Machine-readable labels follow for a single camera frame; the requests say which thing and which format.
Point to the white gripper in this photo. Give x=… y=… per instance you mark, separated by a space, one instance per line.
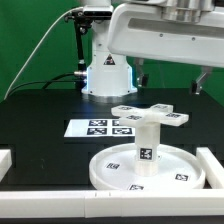
x=155 y=32

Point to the white cross table base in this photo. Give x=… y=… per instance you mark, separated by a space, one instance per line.
x=158 y=113

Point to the white round table top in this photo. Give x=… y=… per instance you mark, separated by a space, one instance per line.
x=114 y=169

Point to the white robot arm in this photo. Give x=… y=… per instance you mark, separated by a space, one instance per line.
x=109 y=76

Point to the white marker sheet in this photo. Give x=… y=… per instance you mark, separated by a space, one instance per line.
x=97 y=128

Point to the white frame right rail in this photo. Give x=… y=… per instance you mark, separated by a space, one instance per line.
x=213 y=169

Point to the white frame rail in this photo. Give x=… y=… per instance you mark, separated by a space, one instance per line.
x=5 y=162
x=90 y=204
x=213 y=169

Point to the white frame front rail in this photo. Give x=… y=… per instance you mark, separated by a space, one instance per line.
x=90 y=204

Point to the white frame left rail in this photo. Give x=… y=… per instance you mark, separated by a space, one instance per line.
x=5 y=162

